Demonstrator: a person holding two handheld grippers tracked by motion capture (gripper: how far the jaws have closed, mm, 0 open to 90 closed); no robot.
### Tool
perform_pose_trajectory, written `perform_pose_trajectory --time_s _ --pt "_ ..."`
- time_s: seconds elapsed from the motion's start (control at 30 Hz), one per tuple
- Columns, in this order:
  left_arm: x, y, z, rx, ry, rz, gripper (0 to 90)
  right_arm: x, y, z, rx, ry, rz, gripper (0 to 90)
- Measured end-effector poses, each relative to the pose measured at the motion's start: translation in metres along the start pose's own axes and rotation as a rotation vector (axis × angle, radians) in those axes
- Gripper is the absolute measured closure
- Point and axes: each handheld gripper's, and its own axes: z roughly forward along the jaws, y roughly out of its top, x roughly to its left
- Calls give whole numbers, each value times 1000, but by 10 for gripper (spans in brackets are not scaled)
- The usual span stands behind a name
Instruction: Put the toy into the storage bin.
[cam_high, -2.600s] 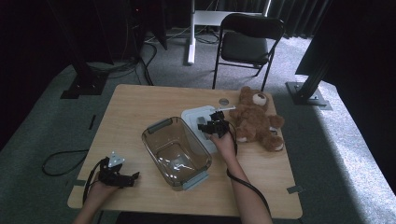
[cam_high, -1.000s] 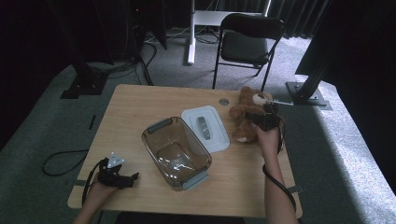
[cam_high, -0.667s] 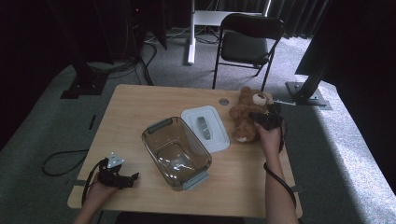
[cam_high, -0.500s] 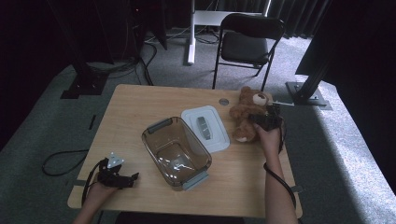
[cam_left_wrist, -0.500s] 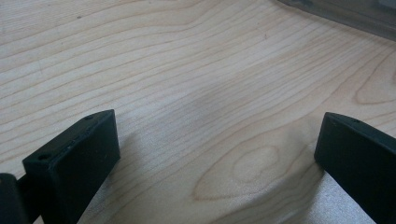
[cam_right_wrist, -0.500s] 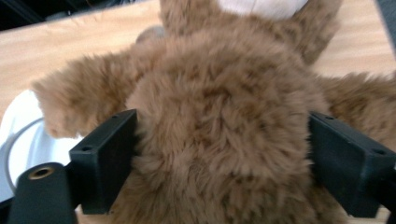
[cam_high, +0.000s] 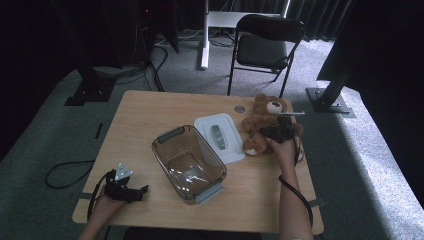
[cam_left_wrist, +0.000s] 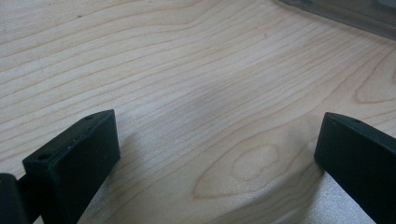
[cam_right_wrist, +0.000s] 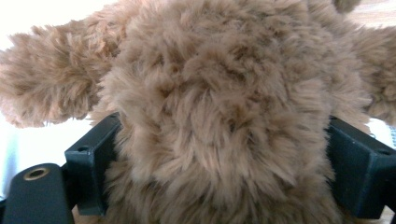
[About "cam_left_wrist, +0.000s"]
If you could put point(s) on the grey plastic lidded storage box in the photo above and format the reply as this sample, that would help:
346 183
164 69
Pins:
351 14

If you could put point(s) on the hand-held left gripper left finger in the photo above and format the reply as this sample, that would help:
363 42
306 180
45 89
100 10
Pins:
74 168

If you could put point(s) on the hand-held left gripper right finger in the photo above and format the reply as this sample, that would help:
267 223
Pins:
358 161

